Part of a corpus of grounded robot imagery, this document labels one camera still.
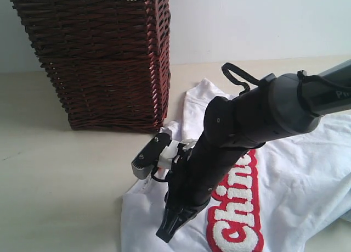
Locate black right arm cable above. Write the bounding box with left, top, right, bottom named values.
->
left=220, top=62, right=261, bottom=96

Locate brown wicker basket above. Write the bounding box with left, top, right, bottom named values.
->
left=11, top=0, right=171, bottom=132

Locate white t-shirt red lettering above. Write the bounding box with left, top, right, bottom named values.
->
left=120, top=77, right=351, bottom=252

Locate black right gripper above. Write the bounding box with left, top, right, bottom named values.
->
left=156, top=138, right=233, bottom=236

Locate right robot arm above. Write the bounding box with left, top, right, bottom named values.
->
left=156, top=61, right=350, bottom=242

